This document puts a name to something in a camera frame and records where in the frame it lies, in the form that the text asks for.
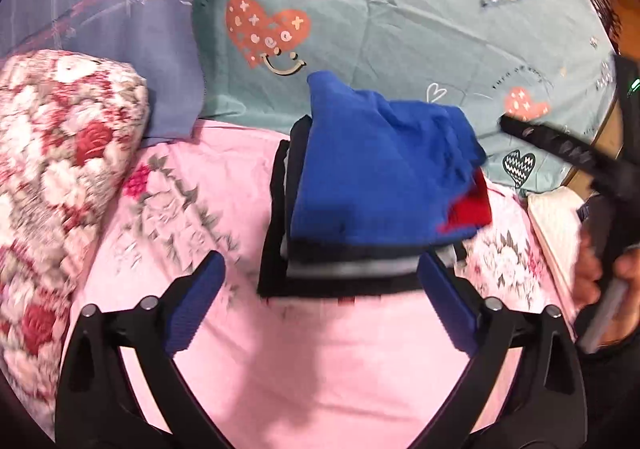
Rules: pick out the pink floral bedsheet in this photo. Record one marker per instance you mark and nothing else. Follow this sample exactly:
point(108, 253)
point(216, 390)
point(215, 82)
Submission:
point(310, 369)

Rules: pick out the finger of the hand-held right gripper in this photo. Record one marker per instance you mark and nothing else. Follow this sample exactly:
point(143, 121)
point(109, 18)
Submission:
point(560, 145)

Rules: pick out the wooden headboard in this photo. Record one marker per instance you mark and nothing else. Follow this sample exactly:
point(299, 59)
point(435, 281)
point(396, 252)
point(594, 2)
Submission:
point(622, 4)

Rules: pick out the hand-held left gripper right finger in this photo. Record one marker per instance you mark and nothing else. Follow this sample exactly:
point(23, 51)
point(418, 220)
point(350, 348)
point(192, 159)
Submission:
point(445, 304)

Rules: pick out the teal heart-print pillow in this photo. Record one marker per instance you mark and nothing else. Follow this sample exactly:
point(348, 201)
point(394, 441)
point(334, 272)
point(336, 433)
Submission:
point(400, 14)

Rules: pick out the blue and red pants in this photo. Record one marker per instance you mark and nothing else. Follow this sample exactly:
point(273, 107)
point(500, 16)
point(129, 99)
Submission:
point(370, 169)

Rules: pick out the cream quilted pillow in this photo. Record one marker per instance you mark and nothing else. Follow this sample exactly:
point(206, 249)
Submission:
point(555, 229)

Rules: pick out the person's right hand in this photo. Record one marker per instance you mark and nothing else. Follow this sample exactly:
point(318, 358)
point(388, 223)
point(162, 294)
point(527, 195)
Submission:
point(585, 274)

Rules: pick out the red floral quilt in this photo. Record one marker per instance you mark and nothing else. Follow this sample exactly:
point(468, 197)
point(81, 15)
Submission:
point(55, 189)

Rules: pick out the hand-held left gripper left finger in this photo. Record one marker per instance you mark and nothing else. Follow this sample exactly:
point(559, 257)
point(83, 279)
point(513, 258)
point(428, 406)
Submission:
point(197, 304)

